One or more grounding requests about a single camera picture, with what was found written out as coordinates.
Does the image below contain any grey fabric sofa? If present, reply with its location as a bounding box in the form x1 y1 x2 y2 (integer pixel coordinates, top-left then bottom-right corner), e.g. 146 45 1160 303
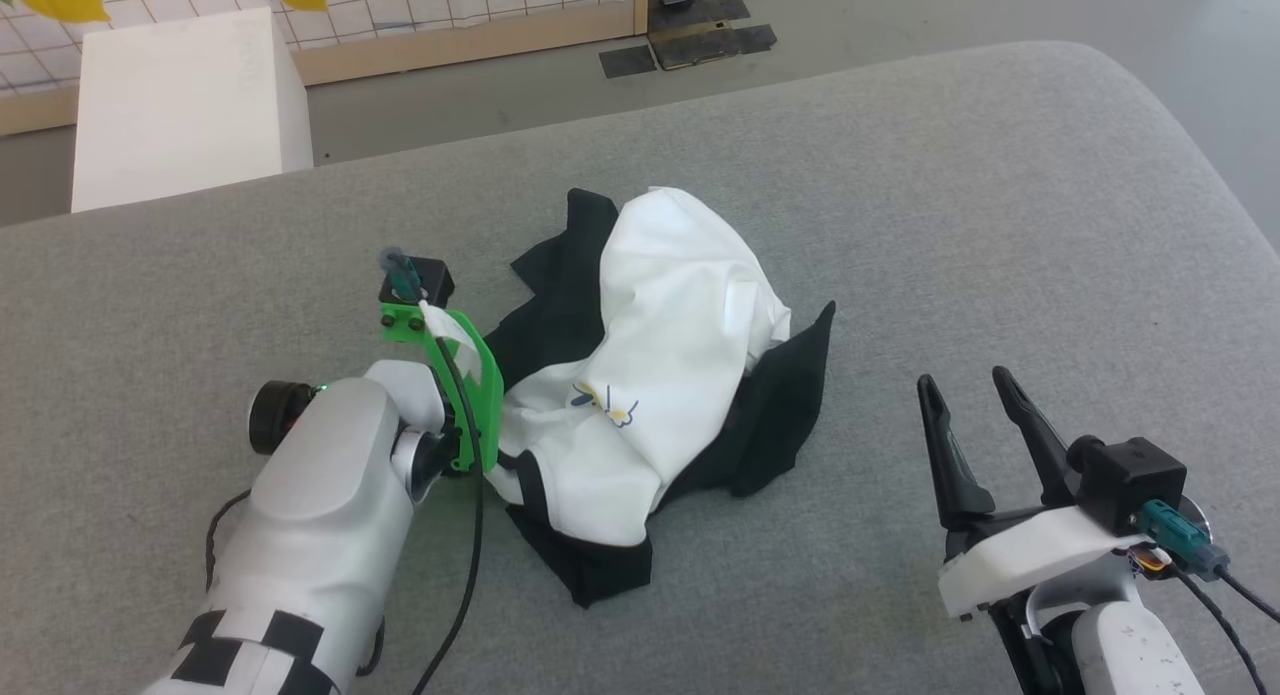
0 40 1280 695

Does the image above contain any teal right camera connector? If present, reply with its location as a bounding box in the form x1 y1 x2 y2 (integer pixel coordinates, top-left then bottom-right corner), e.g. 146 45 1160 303
1138 499 1233 582

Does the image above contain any lemon print grid panel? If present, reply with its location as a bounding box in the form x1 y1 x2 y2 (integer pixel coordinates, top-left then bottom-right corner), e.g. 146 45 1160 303
0 0 638 98

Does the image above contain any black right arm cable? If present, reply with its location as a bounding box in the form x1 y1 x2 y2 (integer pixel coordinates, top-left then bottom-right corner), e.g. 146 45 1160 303
1172 563 1280 695

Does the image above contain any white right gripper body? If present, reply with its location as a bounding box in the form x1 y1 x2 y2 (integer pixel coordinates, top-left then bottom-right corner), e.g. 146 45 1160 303
937 503 1153 619

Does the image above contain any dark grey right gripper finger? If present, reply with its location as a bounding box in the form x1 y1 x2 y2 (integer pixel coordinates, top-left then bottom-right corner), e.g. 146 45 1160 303
917 374 998 532
991 366 1083 508

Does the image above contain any white box pedestal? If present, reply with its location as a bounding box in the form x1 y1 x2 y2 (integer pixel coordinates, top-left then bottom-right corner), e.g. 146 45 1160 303
70 7 315 214

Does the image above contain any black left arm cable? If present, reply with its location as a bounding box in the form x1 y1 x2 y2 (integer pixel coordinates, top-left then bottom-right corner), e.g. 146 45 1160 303
410 303 487 695

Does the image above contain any small black tape patch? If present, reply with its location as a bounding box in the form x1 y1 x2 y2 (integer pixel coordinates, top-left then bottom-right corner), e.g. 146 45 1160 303
599 45 659 80

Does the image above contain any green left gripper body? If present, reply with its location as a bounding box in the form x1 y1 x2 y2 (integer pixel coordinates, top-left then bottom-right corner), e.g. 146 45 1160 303
379 304 506 477

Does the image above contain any white black long-sleeve shirt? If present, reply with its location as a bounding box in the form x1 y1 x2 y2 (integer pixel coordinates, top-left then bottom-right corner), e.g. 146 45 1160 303
478 185 837 610

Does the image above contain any light wooden panel frame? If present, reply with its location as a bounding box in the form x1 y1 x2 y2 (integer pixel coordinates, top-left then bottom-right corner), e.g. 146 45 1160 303
0 0 652 139

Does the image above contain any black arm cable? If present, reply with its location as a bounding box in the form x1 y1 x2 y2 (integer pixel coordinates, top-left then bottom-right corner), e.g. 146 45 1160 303
1172 563 1280 695
410 303 487 695

